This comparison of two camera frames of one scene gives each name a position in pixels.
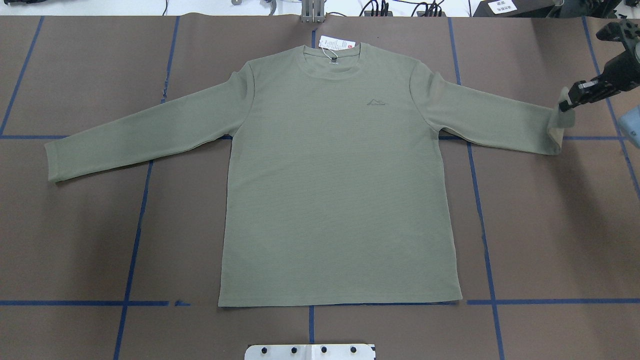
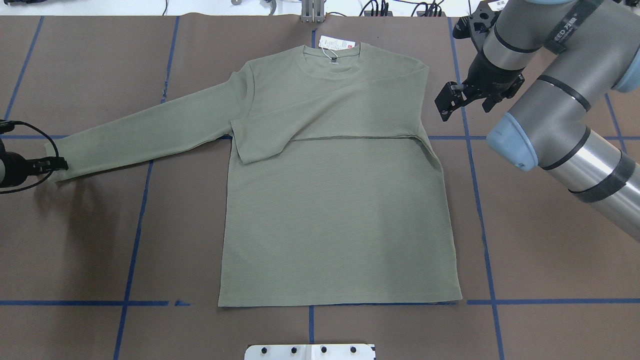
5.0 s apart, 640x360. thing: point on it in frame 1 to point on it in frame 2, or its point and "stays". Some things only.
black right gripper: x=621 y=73 to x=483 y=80
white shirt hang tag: x=335 y=43 stays
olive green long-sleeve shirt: x=336 y=190 stays
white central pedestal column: x=310 y=351 stays
